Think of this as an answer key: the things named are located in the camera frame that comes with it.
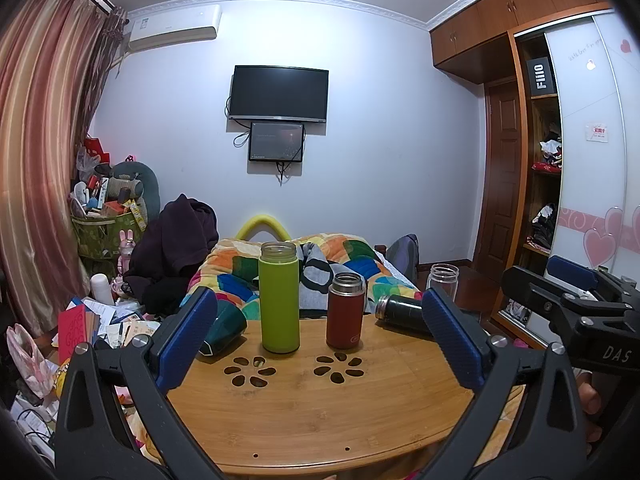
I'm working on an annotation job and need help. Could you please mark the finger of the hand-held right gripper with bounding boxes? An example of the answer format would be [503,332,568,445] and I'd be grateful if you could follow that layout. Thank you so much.
[501,266,601,332]
[546,255,610,291]

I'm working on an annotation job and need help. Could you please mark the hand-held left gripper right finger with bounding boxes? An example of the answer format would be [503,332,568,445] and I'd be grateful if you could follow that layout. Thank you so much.
[421,287,587,480]

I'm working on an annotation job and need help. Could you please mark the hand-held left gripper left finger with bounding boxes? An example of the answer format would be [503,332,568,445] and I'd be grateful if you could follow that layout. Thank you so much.
[54,287,226,480]

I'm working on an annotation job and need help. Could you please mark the dark green cup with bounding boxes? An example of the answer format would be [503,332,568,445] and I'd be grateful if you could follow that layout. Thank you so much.
[196,300,248,359]

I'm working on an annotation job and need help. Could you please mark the black thermos cup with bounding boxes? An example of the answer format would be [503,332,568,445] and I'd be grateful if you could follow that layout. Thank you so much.
[375,294,437,337]

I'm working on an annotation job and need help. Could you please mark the clear glass cup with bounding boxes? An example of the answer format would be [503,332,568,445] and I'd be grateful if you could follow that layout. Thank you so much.
[425,263,460,307]

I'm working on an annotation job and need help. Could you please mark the tall lime green cup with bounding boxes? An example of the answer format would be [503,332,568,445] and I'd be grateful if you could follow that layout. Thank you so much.
[258,241,301,354]

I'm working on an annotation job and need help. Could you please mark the red thermos cup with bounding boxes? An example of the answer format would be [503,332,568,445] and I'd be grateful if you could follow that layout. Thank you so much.
[325,272,369,350]

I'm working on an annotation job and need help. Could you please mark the person's right hand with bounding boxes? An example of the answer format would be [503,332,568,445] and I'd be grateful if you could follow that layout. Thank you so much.
[574,370,607,442]

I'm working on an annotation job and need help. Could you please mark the black bag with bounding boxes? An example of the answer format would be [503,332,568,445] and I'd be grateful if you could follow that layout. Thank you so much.
[529,203,557,249]

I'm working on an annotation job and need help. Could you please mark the pile of papers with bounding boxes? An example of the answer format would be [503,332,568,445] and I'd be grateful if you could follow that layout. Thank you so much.
[82,297,163,352]

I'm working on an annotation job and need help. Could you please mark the colourful patchwork quilt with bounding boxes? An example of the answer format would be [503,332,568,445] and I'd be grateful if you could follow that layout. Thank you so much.
[186,232,422,322]

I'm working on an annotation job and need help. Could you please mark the dark clothing heap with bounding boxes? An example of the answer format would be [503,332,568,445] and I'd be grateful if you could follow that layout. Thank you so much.
[122,194,220,319]

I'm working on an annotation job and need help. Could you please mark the grey backpack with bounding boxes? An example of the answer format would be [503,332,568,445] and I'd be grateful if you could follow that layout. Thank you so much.
[385,233,420,285]

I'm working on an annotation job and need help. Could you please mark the white bottle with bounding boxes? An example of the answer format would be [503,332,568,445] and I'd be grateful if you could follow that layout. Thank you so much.
[90,273,116,307]

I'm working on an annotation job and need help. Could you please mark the pink rabbit toy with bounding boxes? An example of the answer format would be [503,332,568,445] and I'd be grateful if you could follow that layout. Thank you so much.
[115,229,139,282]

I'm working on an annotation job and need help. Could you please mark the red cardboard box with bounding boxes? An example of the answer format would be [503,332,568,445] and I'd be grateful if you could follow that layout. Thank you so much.
[58,305,97,367]

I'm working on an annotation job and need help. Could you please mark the brown wooden door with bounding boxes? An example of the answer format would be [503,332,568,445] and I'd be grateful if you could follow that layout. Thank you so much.
[482,80,522,282]

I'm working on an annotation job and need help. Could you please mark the red and white clothes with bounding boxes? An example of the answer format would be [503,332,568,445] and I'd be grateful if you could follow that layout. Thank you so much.
[533,134,564,174]

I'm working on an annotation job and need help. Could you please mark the green fabric storage basket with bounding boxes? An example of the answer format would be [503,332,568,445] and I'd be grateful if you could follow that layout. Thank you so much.
[69,209,147,262]

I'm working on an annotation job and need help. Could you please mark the yellow foam tube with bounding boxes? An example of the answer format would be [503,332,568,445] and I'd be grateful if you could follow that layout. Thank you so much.
[235,214,291,242]

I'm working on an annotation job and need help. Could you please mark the bamboo lap table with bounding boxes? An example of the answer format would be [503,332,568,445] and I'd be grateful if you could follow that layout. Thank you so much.
[145,312,526,478]

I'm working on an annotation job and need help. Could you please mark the pink plastic bag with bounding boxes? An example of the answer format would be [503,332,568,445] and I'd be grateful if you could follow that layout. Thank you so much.
[5,323,57,402]

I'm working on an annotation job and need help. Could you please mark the wooden wardrobe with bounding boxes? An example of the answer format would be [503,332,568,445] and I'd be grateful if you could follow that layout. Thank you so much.
[428,0,640,352]

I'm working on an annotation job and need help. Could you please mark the grey-green plush toy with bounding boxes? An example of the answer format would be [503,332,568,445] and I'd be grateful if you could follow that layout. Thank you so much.
[107,160,161,227]

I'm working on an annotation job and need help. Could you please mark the black box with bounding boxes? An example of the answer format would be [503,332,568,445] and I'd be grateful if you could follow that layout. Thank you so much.
[526,52,559,99]

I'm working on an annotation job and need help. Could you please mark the red gift bag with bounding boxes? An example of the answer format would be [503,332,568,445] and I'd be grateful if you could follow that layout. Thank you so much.
[82,137,111,164]

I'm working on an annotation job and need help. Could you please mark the striped pink curtain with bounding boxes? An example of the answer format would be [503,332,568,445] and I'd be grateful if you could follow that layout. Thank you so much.
[0,0,127,323]

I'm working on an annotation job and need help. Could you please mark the white air conditioner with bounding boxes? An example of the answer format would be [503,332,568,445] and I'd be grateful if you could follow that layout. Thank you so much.
[123,4,223,54]

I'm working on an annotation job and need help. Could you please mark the small black wall monitor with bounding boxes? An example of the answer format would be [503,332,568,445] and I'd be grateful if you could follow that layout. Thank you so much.
[248,121,306,163]

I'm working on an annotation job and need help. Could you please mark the wall-mounted black television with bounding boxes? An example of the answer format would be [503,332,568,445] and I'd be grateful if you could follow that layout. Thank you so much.
[227,64,330,125]

